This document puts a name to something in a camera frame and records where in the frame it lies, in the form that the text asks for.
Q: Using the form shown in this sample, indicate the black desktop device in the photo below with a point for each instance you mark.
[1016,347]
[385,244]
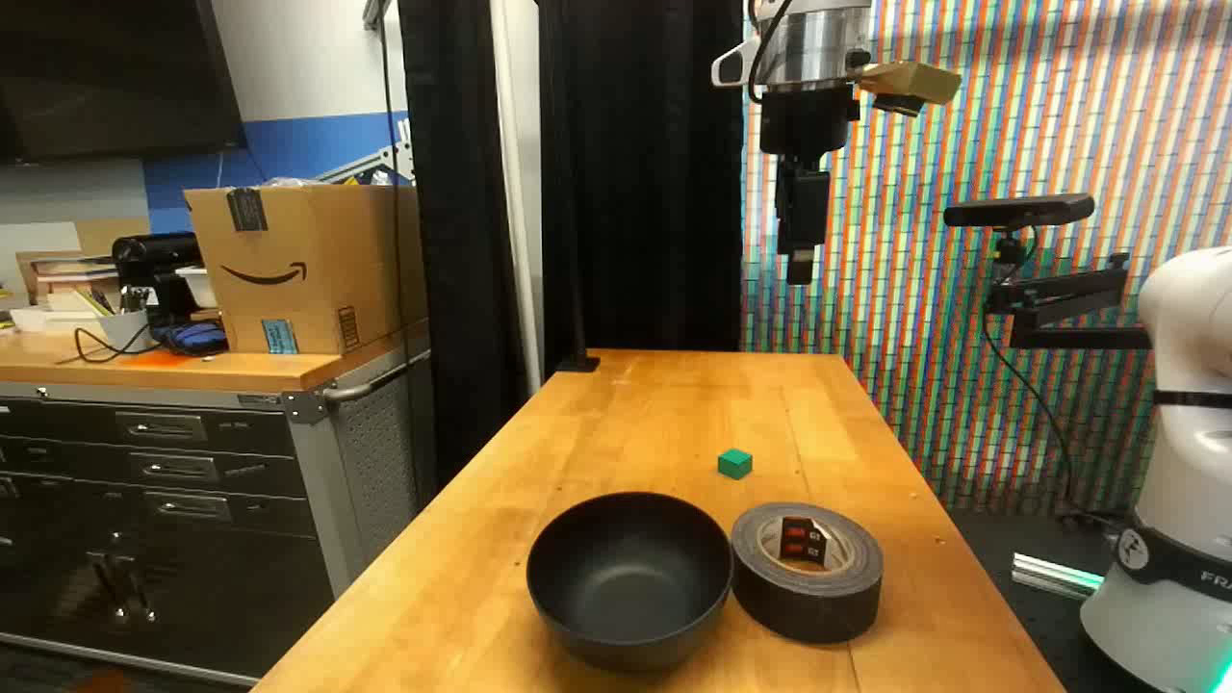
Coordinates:
[156,273]

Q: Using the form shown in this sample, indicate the black wall monitor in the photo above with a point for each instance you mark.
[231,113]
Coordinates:
[103,71]

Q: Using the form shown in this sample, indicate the cardboard shipping box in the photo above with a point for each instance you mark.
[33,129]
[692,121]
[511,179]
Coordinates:
[311,265]

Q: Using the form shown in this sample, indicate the wooden frame clutter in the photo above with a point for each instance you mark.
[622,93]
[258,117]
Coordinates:
[63,274]

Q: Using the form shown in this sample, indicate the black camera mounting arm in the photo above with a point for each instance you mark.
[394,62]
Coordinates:
[1066,302]

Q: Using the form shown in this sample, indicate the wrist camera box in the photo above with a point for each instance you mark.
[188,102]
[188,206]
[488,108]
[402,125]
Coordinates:
[914,84]

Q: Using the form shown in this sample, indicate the black stand base with post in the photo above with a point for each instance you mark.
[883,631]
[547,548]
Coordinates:
[581,364]

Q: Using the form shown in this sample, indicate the black stereo camera bar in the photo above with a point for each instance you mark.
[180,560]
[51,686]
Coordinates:
[1021,211]

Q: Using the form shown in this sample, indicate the black curtain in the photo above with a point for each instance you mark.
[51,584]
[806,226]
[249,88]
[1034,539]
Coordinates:
[462,231]
[640,166]

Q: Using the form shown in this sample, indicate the black bowl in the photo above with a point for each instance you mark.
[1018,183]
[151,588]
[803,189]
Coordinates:
[631,579]

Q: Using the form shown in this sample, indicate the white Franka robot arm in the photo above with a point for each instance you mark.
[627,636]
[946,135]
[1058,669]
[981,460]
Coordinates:
[1177,512]

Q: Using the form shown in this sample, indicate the small green cube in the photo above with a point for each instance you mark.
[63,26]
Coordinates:
[735,465]

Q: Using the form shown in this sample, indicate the grey drawer workbench, wooden top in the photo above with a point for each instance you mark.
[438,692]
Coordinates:
[166,512]

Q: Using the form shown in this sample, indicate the black tape roll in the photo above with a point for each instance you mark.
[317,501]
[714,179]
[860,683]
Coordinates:
[806,572]

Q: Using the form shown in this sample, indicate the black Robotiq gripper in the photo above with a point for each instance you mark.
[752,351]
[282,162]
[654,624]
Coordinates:
[812,121]

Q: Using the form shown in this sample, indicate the white light bar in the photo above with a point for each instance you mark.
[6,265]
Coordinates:
[1058,572]

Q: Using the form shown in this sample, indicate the blue flat object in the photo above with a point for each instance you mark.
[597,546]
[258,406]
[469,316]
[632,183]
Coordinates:
[194,338]

